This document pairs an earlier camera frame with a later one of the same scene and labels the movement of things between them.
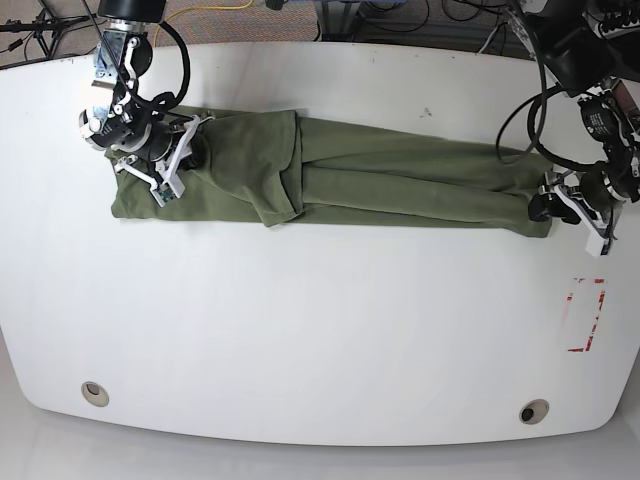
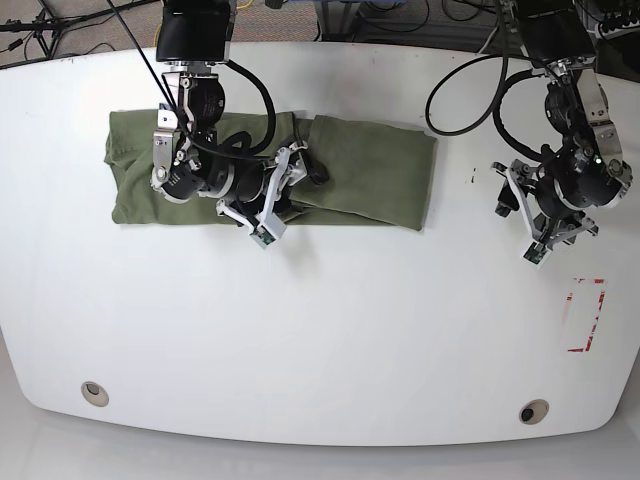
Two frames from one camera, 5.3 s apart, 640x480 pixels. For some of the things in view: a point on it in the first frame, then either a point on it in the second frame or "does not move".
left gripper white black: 165,168 → 259,186
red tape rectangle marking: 590,338 does not move
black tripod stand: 43,23 does not move
